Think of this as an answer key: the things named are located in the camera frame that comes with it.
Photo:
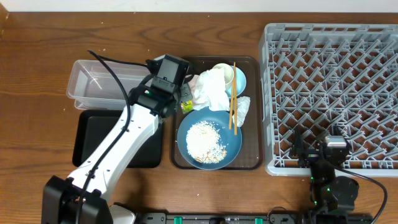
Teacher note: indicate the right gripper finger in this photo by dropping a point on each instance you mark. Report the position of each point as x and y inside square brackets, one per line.
[338, 131]
[298, 143]

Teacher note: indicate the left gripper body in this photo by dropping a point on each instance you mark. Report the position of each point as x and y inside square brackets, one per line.
[176, 96]

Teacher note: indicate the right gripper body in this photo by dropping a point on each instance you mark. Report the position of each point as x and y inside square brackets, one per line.
[309, 157]

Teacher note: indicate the white napkin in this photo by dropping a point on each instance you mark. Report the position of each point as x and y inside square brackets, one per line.
[209, 91]

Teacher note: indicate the clear plastic wrap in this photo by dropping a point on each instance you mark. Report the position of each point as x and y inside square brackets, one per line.
[242, 109]

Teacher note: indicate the dark blue plate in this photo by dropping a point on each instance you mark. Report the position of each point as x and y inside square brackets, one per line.
[220, 121]

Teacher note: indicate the green yellow snack wrapper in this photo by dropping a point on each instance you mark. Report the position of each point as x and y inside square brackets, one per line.
[187, 106]

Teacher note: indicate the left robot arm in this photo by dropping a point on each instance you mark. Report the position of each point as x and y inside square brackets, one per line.
[83, 197]

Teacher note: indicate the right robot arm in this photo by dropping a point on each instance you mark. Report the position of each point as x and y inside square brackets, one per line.
[333, 196]

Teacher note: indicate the grey dishwasher rack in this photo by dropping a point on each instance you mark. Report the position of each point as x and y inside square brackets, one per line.
[315, 76]

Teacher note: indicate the pink bowl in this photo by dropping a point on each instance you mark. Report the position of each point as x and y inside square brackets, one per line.
[192, 82]

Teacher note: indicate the cream cup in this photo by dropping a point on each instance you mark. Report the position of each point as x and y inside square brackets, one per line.
[228, 74]

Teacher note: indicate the rice leftovers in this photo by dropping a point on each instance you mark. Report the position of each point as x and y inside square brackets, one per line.
[204, 143]

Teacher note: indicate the brown plastic tray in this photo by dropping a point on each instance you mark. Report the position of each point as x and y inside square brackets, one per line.
[251, 154]

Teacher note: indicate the light blue bowl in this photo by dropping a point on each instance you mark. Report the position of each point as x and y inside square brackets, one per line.
[241, 81]

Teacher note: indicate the clear plastic bin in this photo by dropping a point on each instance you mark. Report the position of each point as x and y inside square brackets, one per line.
[93, 87]

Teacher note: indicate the black plastic tray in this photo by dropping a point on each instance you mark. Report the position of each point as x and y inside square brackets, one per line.
[94, 126]

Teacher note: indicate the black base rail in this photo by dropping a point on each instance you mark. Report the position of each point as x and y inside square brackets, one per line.
[272, 218]

